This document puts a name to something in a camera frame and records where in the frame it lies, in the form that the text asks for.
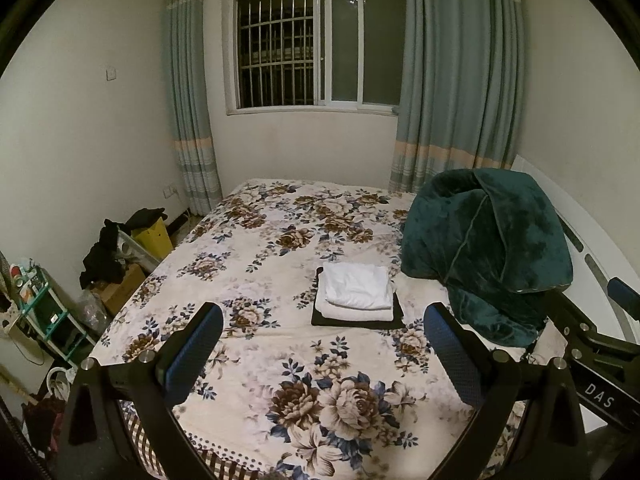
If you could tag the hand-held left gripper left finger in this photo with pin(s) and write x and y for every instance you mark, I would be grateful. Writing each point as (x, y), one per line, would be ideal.
(194, 347)

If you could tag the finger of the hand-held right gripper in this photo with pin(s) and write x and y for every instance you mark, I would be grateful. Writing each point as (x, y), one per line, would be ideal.
(622, 294)
(570, 317)

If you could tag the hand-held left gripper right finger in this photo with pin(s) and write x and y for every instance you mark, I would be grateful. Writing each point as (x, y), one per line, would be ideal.
(451, 355)

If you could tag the white t-shirt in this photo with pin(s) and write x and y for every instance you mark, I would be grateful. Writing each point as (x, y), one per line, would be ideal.
(357, 285)

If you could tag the black clothes heap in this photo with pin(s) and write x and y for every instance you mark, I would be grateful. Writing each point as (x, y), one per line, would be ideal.
(102, 257)

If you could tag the white bed headboard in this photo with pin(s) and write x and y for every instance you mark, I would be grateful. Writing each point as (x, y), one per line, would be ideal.
(595, 240)

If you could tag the cardboard box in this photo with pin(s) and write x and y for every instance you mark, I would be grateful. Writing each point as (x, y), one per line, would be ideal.
(122, 292)

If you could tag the folded black cloth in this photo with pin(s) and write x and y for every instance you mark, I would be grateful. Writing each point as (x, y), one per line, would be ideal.
(357, 324)

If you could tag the clear plastic bag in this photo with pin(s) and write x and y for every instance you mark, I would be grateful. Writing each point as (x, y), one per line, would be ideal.
(92, 310)

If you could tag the folded white cloth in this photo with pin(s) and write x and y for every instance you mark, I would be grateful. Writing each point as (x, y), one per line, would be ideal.
(350, 314)

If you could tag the dark green plush blanket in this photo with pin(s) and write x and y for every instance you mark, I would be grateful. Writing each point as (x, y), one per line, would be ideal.
(485, 245)

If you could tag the clear plastic crate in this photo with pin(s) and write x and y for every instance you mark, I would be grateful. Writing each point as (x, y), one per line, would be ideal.
(135, 252)

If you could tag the yellow box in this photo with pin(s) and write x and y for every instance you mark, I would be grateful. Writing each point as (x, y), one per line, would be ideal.
(157, 240)

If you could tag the bed with floral sheet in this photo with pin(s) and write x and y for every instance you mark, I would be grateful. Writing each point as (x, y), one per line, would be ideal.
(280, 240)

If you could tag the green storage rack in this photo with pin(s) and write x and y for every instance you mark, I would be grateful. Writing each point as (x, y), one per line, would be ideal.
(47, 310)

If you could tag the dark red bag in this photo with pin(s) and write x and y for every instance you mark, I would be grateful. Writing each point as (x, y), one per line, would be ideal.
(44, 417)

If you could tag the teal striped curtain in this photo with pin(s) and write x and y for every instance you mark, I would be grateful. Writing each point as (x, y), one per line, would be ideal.
(460, 70)
(192, 85)

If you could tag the barred window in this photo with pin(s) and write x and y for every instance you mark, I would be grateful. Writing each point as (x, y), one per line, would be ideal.
(320, 45)

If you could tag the white wall switch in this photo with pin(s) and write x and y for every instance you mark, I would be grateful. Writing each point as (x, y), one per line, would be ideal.
(111, 74)

